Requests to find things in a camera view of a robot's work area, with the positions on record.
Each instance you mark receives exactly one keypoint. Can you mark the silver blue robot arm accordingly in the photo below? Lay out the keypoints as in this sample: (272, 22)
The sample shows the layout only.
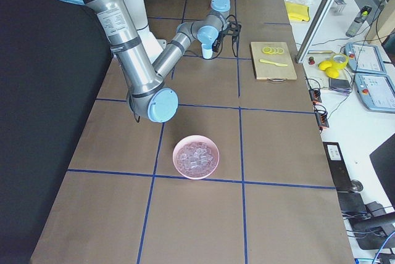
(144, 62)

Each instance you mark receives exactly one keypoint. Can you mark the pink bowl of ice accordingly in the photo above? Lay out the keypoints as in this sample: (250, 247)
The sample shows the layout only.
(196, 157)

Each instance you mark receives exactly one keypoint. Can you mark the light blue plastic cup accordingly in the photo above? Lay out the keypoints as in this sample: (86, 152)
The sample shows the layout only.
(207, 51)

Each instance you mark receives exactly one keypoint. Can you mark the bamboo cutting board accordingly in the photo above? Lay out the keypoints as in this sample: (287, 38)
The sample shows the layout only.
(272, 72)

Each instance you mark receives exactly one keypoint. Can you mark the yellow plastic knife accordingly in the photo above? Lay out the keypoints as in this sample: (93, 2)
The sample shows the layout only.
(273, 63)

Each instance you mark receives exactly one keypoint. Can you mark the lemon slice top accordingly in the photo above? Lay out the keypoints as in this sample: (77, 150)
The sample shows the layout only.
(265, 50)

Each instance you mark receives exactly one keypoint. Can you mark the lemon slice bottom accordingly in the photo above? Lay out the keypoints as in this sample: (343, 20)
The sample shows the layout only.
(281, 50)

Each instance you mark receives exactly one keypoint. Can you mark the whole yellow lemon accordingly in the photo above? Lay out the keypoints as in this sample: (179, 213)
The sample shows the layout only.
(325, 65)

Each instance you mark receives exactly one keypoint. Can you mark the yellow cloth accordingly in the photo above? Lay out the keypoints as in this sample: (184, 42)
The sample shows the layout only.
(297, 12)

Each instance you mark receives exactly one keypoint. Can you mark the yellow tape roll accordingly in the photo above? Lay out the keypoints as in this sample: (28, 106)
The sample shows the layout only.
(339, 61)

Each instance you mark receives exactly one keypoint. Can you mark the black power strip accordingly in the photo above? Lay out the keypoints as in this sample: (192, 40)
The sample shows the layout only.
(339, 172)

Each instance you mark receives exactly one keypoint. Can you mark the upper teach pendant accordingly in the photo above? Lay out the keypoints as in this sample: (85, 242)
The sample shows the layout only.
(364, 58)

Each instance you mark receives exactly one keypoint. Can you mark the teach pendant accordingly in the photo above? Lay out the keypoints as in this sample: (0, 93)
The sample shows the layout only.
(376, 91)
(364, 58)

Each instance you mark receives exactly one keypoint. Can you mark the lower teach pendant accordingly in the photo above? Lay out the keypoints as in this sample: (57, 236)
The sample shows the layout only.
(376, 91)

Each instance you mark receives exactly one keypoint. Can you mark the black monitor corner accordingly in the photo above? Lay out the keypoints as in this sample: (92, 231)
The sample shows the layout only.
(382, 159)

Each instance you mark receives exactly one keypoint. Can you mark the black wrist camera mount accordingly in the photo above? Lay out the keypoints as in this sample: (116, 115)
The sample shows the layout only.
(233, 29)

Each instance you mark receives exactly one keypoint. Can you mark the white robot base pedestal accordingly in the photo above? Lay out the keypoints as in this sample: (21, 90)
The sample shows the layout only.
(137, 12)

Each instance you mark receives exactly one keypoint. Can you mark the aluminium frame post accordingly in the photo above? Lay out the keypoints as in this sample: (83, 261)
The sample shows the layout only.
(316, 23)

